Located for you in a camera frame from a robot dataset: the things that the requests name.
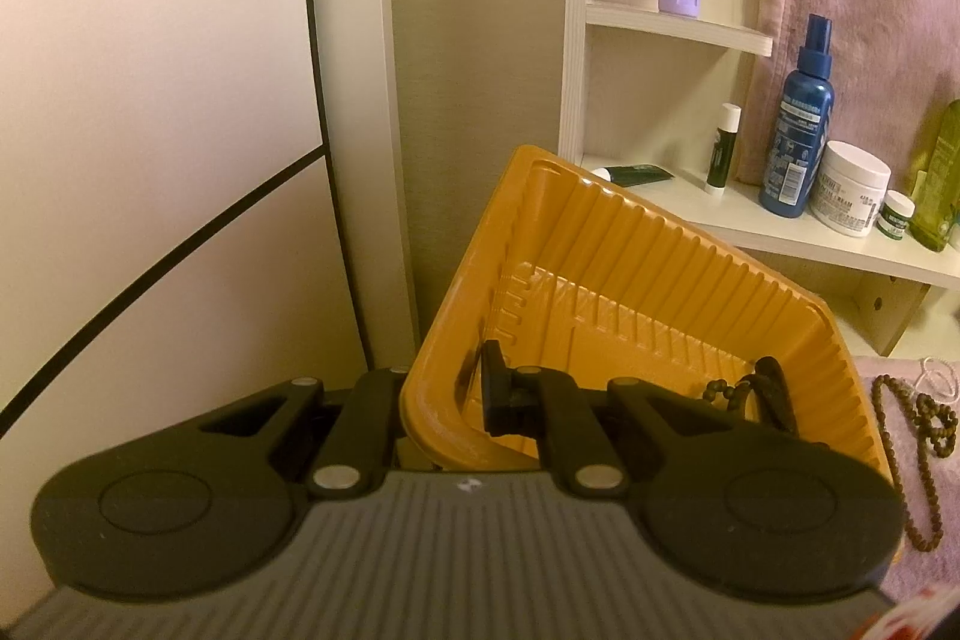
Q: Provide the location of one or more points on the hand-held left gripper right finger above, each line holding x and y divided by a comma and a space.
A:
491, 385

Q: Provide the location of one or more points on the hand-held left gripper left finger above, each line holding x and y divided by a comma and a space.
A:
379, 392

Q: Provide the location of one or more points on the orange plastic tray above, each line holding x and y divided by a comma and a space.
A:
600, 250

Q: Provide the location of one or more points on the dark green tube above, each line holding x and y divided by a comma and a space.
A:
637, 174

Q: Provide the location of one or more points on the white and green lip balm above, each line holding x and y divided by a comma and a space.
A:
724, 149

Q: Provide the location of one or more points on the cream wooden shelf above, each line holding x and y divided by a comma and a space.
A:
787, 235

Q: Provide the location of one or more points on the blue spray bottle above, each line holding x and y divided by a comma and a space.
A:
795, 145

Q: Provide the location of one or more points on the white cream jar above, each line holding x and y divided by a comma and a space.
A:
847, 190

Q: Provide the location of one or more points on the white panel with black edge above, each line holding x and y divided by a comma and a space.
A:
150, 48

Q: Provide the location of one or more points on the small green-label jar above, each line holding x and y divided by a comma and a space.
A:
898, 218

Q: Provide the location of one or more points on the pink table towel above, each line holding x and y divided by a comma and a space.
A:
949, 497

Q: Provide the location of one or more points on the red and white packet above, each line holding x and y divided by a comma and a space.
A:
911, 617

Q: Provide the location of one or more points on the green oil bottle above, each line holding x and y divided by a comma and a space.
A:
941, 190

